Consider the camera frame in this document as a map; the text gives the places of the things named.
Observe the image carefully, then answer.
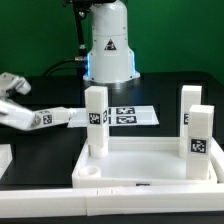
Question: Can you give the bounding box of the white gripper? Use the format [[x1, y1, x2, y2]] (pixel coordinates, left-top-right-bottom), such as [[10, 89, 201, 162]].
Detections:
[[0, 72, 41, 130]]

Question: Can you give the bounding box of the white desk top tray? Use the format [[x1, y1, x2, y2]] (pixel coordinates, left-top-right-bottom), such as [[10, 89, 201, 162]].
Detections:
[[72, 137, 224, 188]]

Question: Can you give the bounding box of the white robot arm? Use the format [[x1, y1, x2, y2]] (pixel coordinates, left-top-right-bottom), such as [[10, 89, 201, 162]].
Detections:
[[0, 0, 140, 131]]

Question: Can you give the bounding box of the white left fence bar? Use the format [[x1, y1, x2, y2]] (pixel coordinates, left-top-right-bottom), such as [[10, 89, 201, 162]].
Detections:
[[0, 144, 12, 179]]

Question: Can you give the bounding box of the white fence bar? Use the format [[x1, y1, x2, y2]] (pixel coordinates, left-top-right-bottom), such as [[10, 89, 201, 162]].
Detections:
[[0, 144, 12, 179], [0, 184, 224, 218]]

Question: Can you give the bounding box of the paper sheet with markers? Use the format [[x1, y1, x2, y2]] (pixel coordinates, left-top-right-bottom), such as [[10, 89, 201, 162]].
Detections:
[[68, 106, 159, 128]]

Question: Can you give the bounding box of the white front fence bar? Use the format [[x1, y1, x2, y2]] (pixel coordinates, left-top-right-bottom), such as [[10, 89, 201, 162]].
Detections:
[[0, 184, 224, 218]]

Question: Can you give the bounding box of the black cable at base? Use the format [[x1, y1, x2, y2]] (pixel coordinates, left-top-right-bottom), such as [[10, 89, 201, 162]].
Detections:
[[42, 57, 88, 78]]

